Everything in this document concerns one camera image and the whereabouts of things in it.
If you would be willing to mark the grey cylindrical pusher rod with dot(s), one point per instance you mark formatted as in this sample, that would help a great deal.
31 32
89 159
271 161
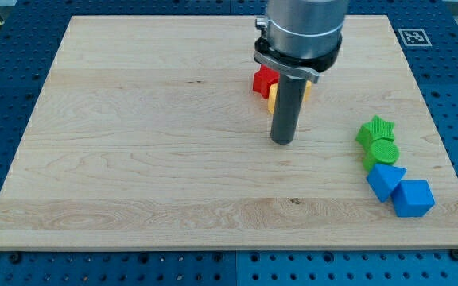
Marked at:
287 108

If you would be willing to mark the black silver tool flange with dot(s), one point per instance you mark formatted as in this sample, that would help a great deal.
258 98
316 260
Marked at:
309 69

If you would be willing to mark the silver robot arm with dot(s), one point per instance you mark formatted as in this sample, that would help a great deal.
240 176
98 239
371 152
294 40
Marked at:
299 39

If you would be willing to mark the blue cube block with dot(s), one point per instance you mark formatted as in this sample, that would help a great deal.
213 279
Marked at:
412 198

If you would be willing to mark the yellow round block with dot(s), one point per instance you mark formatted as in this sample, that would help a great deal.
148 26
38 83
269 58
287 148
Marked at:
274 90

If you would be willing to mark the red star block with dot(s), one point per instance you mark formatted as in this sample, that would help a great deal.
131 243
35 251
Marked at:
263 79

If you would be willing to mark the green star block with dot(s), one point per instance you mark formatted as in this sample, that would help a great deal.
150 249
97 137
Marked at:
374 130

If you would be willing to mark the green cylinder block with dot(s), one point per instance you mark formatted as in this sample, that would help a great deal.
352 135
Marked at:
380 152

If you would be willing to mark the blue triangle block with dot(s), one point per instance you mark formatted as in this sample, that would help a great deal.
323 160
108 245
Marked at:
383 179

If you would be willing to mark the white fiducial marker tag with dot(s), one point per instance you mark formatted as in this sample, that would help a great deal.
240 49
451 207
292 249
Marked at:
414 37

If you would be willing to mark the wooden board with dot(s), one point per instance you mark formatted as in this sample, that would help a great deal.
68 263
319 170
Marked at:
147 135

